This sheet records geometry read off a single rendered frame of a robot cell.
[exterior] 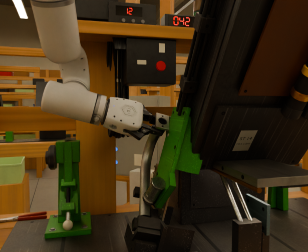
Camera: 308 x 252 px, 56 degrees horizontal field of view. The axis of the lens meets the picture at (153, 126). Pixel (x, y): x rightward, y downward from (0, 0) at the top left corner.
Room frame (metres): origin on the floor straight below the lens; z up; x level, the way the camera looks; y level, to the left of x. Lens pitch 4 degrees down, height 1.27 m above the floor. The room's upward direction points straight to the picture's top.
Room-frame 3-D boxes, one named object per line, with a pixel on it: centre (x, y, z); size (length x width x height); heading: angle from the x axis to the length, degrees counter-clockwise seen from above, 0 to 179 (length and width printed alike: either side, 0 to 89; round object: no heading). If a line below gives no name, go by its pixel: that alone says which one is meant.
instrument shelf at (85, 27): (1.11, -0.07, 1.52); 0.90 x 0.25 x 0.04; 104
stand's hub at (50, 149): (0.88, 0.31, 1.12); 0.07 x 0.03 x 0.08; 14
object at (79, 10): (1.00, 0.20, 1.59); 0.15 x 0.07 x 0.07; 104
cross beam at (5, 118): (1.22, -0.05, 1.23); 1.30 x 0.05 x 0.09; 104
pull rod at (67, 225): (0.80, 0.24, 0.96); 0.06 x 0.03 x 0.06; 14
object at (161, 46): (1.03, 0.02, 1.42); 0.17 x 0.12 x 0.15; 104
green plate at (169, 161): (0.78, -0.08, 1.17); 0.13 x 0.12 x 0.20; 104
